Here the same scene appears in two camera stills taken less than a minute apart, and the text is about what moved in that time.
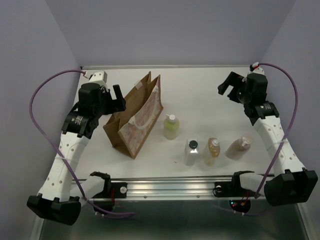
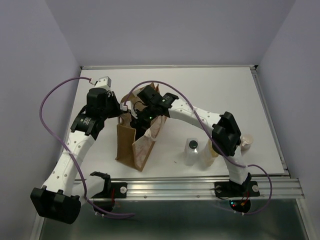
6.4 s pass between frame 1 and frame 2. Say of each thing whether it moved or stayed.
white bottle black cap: stayed
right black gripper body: moved
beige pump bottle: stayed
